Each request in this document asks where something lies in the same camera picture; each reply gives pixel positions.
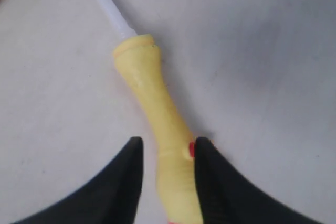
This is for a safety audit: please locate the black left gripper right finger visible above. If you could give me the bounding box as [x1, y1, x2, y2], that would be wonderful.
[194, 137, 315, 223]

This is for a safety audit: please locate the rubber chicken head with tube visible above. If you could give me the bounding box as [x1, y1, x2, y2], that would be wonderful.
[97, 0, 205, 223]

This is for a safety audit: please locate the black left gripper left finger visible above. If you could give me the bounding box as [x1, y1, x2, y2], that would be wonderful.
[20, 137, 144, 223]

